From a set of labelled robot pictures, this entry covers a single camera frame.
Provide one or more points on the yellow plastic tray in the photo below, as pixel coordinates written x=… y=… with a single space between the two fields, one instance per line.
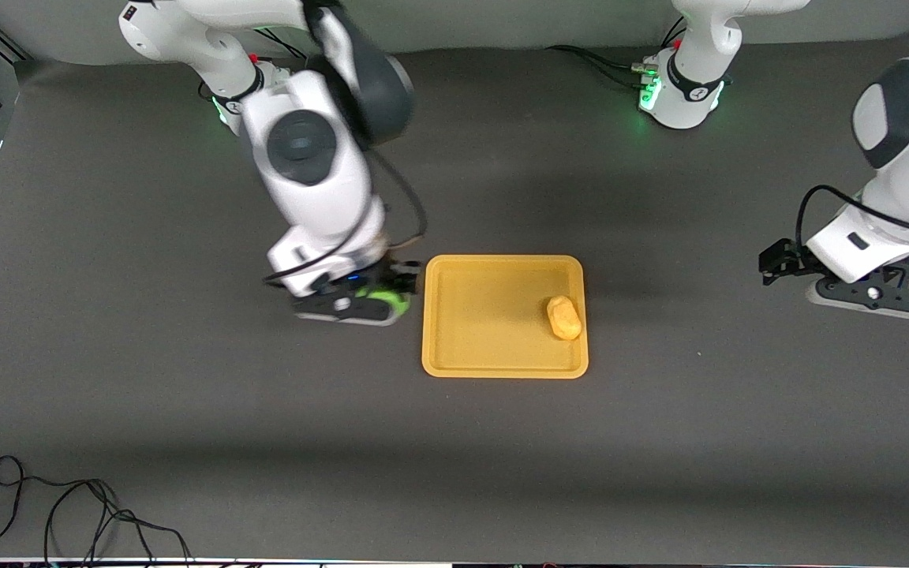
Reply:
x=494 y=323

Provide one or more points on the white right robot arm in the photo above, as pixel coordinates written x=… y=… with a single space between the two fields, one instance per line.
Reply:
x=308 y=146

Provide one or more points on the green apple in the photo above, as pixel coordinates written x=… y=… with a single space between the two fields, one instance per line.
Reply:
x=388 y=300

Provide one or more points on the yellow potato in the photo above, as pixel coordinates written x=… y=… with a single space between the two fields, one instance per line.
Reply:
x=565 y=318

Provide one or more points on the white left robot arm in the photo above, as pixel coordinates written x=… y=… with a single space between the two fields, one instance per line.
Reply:
x=908 y=134

